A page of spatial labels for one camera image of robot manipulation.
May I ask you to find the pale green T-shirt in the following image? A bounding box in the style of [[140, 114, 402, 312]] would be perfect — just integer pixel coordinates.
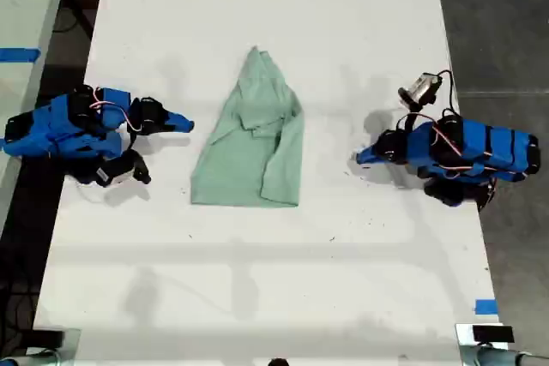
[[190, 45, 305, 209]]

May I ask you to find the long blue tape strip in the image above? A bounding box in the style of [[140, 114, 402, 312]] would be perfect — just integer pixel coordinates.
[[0, 47, 42, 63]]

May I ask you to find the pale side table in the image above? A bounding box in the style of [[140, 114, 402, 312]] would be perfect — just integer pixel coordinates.
[[0, 0, 73, 234]]

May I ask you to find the short blue tape strip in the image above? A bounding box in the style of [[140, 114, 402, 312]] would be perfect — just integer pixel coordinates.
[[474, 298, 499, 316]]

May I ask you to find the small black box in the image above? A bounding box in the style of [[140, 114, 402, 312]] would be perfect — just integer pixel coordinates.
[[30, 327, 66, 348], [472, 325, 515, 344]]

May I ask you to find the red white motor wire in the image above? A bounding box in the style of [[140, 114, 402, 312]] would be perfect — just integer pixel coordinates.
[[430, 113, 495, 179], [91, 87, 143, 133]]

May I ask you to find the black camera stalk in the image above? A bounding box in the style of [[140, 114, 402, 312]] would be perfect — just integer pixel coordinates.
[[401, 102, 424, 132], [122, 132, 139, 157]]

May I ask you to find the black camera box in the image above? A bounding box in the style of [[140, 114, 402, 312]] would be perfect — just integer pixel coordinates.
[[398, 72, 443, 108], [94, 149, 152, 188]]

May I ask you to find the black camera cable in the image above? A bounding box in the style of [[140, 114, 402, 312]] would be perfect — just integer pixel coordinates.
[[436, 69, 457, 115]]

